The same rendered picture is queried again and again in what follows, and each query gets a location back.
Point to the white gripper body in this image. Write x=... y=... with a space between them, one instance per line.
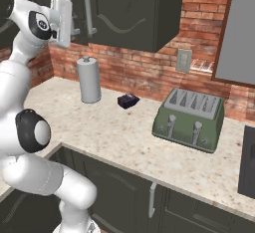
x=63 y=21

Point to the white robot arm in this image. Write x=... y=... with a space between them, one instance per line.
x=20 y=87

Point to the dark upper cabinet carcass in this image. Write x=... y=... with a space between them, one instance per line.
x=172 y=11

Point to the dark lower cabinet door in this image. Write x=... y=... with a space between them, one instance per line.
x=205 y=218
x=113 y=190
x=26 y=213

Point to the grey paper towel roll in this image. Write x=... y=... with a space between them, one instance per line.
x=89 y=81

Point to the small dark purple box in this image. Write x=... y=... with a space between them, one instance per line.
x=127 y=101

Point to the green four-slot toaster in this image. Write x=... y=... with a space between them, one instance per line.
x=189 y=124

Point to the brown-framed window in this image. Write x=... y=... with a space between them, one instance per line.
x=237 y=34

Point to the black hob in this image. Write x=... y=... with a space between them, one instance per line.
x=248 y=164

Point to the grey wall outlet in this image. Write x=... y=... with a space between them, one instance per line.
x=183 y=60

